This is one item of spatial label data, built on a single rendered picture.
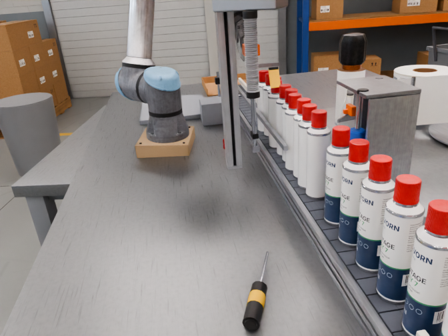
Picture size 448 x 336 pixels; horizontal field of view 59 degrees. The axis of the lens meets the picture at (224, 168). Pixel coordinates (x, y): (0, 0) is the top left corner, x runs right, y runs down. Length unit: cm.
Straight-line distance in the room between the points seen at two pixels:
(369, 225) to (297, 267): 20
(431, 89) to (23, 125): 291
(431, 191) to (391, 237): 42
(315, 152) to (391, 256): 33
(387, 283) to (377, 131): 30
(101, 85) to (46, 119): 266
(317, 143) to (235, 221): 27
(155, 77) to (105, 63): 469
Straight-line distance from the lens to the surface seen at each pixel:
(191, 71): 574
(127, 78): 145
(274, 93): 118
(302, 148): 95
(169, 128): 136
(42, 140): 354
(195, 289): 78
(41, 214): 143
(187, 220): 99
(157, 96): 134
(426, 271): 58
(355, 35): 136
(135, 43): 144
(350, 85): 86
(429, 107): 135
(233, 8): 105
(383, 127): 83
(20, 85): 472
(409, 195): 60
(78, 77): 619
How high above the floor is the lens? 135
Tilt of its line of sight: 25 degrees down
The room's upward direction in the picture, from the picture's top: 4 degrees counter-clockwise
